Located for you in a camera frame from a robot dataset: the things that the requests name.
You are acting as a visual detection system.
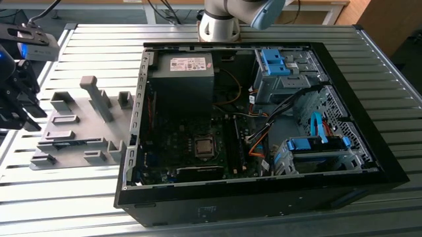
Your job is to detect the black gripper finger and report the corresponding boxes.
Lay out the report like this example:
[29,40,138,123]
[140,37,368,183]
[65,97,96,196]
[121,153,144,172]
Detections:
[14,59,48,119]
[0,98,42,132]

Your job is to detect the dark green RAM stick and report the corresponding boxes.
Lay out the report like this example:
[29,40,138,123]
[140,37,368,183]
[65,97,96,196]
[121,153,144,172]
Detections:
[49,139,105,149]

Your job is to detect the motherboard RAM slot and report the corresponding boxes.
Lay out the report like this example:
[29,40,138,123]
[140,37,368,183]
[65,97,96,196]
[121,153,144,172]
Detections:
[224,114,237,173]
[229,115,241,172]
[220,116,233,174]

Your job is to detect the grey plastic parts rack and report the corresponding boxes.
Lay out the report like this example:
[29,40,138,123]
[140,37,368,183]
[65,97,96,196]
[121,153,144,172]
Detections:
[29,76,138,171]

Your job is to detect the grey power supply unit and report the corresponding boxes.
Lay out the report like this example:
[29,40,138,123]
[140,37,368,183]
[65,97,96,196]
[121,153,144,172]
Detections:
[153,52,215,112]

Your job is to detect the green Dell motherboard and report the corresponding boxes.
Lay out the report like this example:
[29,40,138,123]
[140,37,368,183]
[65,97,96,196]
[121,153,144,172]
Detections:
[141,113,264,185]

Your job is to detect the CPU socket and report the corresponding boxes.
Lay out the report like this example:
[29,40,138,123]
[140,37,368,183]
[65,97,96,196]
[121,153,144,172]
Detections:
[192,133,217,161]

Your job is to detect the silver CPU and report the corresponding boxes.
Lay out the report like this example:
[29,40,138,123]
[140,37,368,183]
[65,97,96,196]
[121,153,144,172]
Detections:
[196,140,213,154]

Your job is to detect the black graphics card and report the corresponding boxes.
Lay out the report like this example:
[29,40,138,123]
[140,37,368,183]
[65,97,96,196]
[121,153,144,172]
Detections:
[175,164,225,181]

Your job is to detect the black open PC case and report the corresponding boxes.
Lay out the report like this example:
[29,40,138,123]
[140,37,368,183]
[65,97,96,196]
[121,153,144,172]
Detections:
[113,41,411,227]

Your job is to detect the metal optical drive cage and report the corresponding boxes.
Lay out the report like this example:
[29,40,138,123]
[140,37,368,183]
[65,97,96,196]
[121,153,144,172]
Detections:
[253,48,329,104]

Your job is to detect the blue disk carrier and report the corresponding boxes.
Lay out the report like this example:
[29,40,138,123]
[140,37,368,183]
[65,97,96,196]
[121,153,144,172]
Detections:
[285,136,351,152]

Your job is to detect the wooden desk white legs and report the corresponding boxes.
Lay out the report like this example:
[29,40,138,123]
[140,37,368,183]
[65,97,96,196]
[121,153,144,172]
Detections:
[58,0,351,25]

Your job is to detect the metal disk bay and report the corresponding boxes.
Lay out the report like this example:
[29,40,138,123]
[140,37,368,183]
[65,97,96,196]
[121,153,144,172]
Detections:
[272,137,375,175]

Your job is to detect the wooden cabinet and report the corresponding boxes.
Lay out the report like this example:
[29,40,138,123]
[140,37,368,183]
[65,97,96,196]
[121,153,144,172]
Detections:
[357,0,422,59]

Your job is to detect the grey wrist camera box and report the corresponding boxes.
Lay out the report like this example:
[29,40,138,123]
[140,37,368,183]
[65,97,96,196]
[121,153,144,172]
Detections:
[16,31,60,62]

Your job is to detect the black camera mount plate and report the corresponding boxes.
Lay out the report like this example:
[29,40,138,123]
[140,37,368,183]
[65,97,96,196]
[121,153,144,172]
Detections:
[0,23,50,48]

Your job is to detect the black wire mesh bin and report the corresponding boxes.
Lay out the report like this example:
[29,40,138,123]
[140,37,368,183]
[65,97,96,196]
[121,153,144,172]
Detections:
[0,8,32,25]

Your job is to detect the blue plastic drive bracket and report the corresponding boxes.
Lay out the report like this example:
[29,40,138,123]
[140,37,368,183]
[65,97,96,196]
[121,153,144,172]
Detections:
[265,63,291,76]
[260,49,284,67]

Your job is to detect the black power cable bundle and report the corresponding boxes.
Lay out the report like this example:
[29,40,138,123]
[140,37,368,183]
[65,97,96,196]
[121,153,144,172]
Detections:
[261,84,323,129]

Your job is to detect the blue data wire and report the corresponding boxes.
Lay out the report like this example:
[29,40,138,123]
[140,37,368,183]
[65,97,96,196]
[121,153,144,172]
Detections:
[311,112,329,143]

